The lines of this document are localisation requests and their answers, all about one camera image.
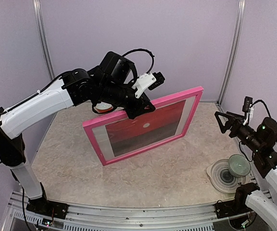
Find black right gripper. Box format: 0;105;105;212
215;111;265;154

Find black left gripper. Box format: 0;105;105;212
98;80;156;119

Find pink wooden picture frame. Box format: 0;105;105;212
82;86;204;167

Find white mat board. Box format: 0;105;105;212
91;95;198;162

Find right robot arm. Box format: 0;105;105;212
214;112;277;231

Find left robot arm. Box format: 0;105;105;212
0;51;164;214

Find orange white bowl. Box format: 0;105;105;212
92;102;113;114

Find green ceramic bowl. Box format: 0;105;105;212
228;154;251;178

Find white swirl plate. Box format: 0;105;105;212
206;159;250;195

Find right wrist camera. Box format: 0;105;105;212
242;96;254;125

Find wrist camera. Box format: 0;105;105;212
242;96;254;125
132;72;165;99

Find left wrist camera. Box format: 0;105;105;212
132;72;165;99

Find aluminium front rail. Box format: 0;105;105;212
7;190;277;231

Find right aluminium corner post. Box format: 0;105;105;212
217;0;246;108

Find aluminium corner post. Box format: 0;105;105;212
217;0;246;108
33;0;55;80

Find left aluminium corner post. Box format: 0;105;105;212
33;0;55;80

